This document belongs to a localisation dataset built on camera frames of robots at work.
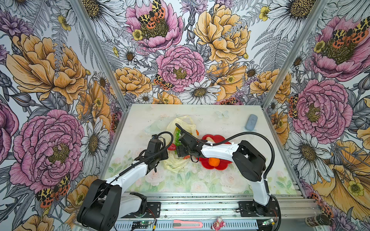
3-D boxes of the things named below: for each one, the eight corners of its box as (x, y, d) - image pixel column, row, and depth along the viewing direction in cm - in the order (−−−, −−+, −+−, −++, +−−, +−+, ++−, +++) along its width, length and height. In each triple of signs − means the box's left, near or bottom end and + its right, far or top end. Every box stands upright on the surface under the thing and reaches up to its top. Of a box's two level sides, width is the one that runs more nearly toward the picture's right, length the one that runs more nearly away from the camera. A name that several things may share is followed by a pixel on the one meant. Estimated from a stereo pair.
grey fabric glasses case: (244, 128, 111) (245, 125, 109) (249, 115, 120) (250, 112, 117) (252, 131, 109) (254, 128, 107) (257, 118, 118) (258, 115, 115)
